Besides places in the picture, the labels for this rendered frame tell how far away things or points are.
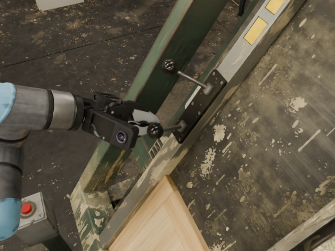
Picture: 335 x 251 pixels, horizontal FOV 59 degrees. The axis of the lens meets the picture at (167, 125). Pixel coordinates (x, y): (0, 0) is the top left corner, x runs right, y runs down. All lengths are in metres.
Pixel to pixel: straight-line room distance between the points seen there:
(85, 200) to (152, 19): 2.99
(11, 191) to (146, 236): 0.49
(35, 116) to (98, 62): 2.74
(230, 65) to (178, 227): 0.43
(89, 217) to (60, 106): 0.68
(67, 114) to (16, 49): 3.21
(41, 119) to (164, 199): 0.43
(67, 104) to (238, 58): 0.36
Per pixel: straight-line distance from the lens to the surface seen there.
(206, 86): 0.68
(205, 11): 0.85
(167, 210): 0.84
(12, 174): 0.57
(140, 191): 0.90
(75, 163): 2.43
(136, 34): 3.63
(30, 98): 0.55
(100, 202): 1.23
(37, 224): 1.22
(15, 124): 0.56
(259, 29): 0.66
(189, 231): 0.78
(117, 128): 0.55
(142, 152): 1.02
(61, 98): 0.57
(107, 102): 0.61
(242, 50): 0.67
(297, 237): 0.55
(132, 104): 0.62
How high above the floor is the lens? 1.95
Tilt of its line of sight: 50 degrees down
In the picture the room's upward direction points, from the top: straight up
